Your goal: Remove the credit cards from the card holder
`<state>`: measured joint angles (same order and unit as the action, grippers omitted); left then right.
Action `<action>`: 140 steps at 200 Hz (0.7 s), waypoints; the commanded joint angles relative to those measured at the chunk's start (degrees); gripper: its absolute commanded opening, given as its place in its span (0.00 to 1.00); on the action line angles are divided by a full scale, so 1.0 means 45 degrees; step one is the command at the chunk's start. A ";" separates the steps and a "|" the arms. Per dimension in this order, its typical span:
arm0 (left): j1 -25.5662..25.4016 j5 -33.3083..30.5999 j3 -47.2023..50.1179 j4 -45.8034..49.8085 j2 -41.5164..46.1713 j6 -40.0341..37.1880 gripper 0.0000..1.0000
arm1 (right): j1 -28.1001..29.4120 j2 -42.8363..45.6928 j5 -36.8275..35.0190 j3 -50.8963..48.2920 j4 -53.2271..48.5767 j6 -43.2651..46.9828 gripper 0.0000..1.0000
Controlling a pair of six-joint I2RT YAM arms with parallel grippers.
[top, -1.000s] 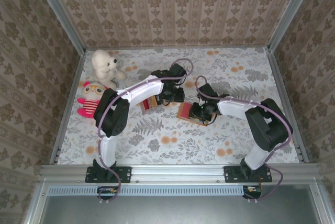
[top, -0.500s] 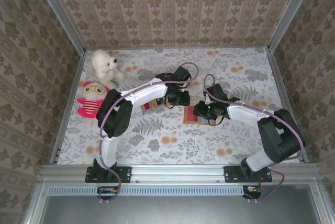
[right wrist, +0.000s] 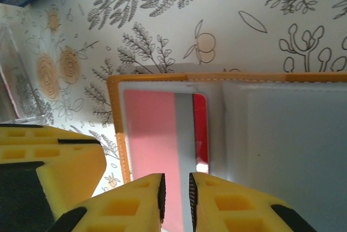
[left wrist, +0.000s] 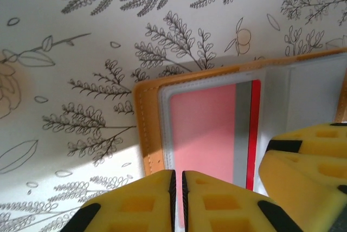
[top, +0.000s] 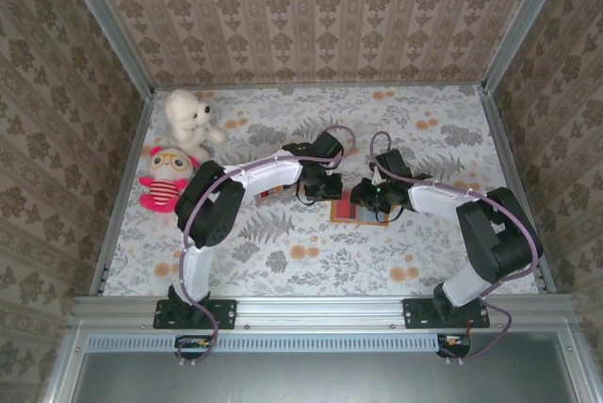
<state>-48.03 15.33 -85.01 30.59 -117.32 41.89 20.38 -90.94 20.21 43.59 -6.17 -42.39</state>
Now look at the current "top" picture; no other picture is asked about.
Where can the aluminium frame post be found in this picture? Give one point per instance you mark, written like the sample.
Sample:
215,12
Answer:
527,21
103,21

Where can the grey metal sheet panel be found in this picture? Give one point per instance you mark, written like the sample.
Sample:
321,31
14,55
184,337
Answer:
306,379

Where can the aluminium frame side rail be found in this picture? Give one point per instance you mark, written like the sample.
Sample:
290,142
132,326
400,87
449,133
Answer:
135,144
501,139

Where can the orange leather card holder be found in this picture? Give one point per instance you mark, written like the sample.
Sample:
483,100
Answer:
365,218

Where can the thin aluminium edge rail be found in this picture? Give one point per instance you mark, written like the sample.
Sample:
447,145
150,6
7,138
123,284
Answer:
282,86

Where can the pink striped plush doll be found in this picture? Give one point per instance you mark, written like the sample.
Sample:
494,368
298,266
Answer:
162,191

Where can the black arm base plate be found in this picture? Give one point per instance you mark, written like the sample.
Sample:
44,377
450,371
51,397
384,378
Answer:
221,311
417,313

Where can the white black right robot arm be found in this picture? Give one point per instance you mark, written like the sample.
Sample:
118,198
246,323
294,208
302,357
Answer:
438,198

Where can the aluminium frame cross rail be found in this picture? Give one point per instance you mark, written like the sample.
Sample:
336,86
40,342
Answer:
320,311

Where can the white teddy bear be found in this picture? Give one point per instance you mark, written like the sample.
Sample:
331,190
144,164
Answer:
186,116

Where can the floral patterned table cover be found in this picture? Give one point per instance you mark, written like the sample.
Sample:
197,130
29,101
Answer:
306,271

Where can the clear acrylic card stand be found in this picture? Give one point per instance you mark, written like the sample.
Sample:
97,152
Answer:
264,201

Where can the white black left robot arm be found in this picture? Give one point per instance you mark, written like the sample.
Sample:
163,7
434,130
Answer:
264,177

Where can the small black controller board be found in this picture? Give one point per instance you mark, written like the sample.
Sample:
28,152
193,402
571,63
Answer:
193,344
454,344

